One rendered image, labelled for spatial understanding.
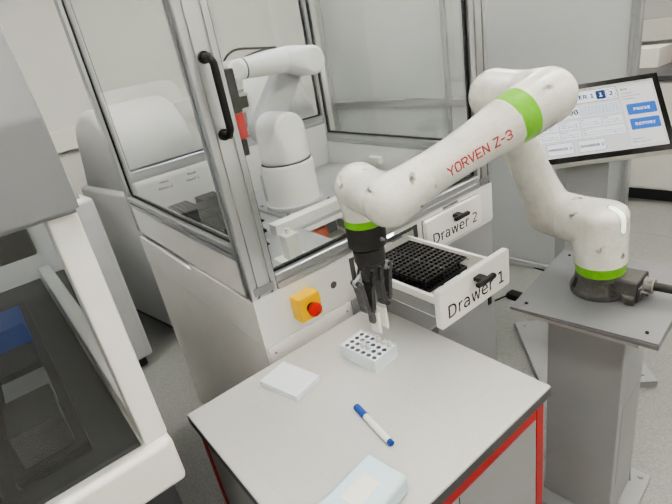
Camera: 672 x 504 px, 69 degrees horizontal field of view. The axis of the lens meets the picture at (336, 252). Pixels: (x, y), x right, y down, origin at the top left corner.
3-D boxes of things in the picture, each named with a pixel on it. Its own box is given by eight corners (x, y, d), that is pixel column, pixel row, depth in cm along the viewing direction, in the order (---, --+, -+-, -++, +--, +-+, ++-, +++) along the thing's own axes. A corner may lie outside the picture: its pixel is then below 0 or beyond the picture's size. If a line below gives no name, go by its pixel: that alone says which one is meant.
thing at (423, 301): (500, 279, 137) (499, 259, 134) (440, 320, 124) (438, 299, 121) (398, 247, 167) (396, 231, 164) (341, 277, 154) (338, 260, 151)
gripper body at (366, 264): (368, 235, 119) (373, 269, 123) (344, 249, 114) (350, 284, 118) (391, 241, 114) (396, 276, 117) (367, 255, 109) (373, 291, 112)
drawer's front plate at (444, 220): (482, 222, 177) (480, 194, 173) (428, 253, 162) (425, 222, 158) (478, 222, 179) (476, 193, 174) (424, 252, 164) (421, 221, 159)
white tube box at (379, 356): (398, 356, 125) (396, 344, 124) (376, 374, 120) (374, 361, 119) (363, 340, 134) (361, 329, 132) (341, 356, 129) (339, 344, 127)
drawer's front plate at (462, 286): (509, 283, 137) (508, 247, 132) (442, 331, 122) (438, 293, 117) (504, 281, 138) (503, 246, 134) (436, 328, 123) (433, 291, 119)
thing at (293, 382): (320, 380, 122) (319, 375, 121) (297, 402, 116) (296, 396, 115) (284, 366, 129) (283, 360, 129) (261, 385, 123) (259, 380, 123)
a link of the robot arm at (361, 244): (368, 234, 105) (395, 218, 110) (331, 225, 113) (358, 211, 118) (372, 259, 107) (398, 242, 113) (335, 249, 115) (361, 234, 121)
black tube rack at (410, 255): (467, 276, 141) (466, 256, 138) (426, 302, 131) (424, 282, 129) (411, 258, 157) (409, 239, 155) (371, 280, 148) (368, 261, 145)
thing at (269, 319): (492, 218, 184) (491, 181, 178) (265, 348, 131) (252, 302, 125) (336, 185, 255) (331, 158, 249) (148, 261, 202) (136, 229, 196)
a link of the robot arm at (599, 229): (588, 249, 141) (588, 187, 133) (640, 267, 128) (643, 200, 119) (555, 266, 137) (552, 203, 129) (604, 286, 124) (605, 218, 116)
